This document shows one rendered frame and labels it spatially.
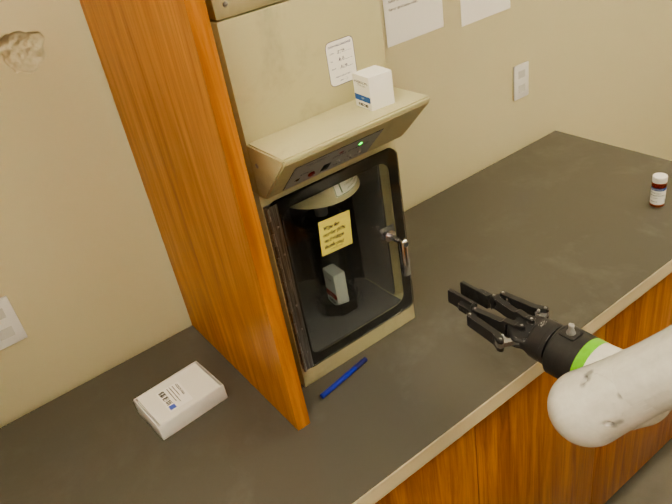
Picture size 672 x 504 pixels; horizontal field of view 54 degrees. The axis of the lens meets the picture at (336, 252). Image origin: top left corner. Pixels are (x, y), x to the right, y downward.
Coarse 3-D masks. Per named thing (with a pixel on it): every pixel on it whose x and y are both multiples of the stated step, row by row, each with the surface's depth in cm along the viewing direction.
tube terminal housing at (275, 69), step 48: (288, 0) 106; (336, 0) 111; (240, 48) 104; (288, 48) 109; (240, 96) 107; (288, 96) 112; (336, 96) 119; (384, 144) 130; (288, 192) 120; (384, 336) 151
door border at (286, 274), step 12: (276, 204) 118; (276, 216) 119; (276, 228) 120; (276, 240) 121; (276, 252) 121; (288, 264) 124; (288, 276) 125; (288, 288) 126; (288, 300) 127; (300, 312) 131; (300, 324) 132; (300, 336) 133; (312, 360) 138
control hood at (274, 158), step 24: (408, 96) 118; (312, 120) 115; (336, 120) 113; (360, 120) 112; (384, 120) 112; (408, 120) 120; (264, 144) 109; (288, 144) 108; (312, 144) 106; (336, 144) 108; (264, 168) 109; (288, 168) 105; (264, 192) 113
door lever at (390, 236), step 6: (390, 234) 137; (390, 240) 138; (396, 240) 136; (402, 240) 134; (402, 246) 134; (402, 252) 135; (408, 252) 136; (402, 258) 136; (408, 258) 137; (402, 264) 137; (408, 264) 137; (402, 270) 138; (408, 270) 138
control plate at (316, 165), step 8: (368, 136) 114; (376, 136) 117; (352, 144) 113; (368, 144) 119; (336, 152) 112; (344, 152) 115; (352, 152) 118; (320, 160) 111; (328, 160) 114; (336, 160) 117; (344, 160) 120; (296, 168) 107; (304, 168) 110; (312, 168) 113; (320, 168) 116; (328, 168) 118; (296, 176) 112; (304, 176) 114; (312, 176) 117; (288, 184) 113; (296, 184) 116
